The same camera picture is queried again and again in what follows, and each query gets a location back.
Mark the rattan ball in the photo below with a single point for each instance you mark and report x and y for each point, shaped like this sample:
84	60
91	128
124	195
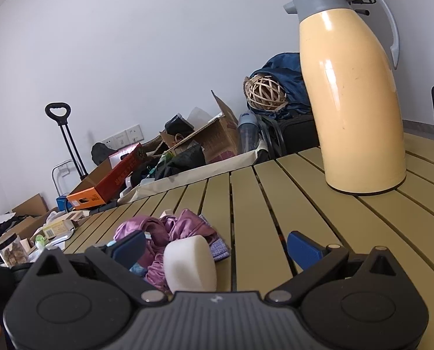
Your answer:
268	93

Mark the black suitcase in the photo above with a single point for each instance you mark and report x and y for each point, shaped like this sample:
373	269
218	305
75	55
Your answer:
297	135

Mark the black bag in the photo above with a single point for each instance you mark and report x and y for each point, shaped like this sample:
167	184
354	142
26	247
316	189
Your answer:
104	151

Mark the purple microfibre cloth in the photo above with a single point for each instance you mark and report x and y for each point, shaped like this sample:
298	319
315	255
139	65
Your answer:
219	249

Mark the white wall socket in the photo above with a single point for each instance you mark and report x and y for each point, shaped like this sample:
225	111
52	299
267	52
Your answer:
134	133
120	139

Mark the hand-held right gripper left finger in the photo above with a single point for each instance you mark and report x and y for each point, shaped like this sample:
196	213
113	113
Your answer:
131	248

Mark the clear photo packet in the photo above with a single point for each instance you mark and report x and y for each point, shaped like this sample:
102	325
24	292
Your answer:
12	251

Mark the orange long box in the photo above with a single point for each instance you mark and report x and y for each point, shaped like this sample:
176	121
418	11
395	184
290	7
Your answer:
107	182

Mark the black crumpled cloth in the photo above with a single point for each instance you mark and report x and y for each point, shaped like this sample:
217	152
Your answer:
182	162

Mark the torn cardboard box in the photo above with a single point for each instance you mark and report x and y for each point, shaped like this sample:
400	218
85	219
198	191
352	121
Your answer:
217	140

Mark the small green-label box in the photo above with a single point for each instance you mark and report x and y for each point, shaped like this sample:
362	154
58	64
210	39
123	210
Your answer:
58	229

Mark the white metal rack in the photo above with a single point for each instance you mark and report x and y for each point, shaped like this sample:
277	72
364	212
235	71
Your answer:
56	171

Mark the clear blue-capped water bottle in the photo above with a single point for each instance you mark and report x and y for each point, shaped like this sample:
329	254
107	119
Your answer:
248	133

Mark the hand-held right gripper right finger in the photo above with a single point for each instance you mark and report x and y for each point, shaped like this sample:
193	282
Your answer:
304	249

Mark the open brown cardboard box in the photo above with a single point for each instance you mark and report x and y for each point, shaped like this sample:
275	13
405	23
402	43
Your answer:
27	222

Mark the purple satin cloth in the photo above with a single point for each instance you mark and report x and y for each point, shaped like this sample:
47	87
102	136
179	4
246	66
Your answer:
187	226

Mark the yellow thermos jug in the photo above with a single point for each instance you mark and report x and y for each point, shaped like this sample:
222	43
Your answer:
355	116

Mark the dark blue cloth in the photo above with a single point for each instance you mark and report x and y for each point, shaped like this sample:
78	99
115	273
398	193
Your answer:
289	76

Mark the white sponge block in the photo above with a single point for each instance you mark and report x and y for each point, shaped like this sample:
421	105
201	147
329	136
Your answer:
189	262

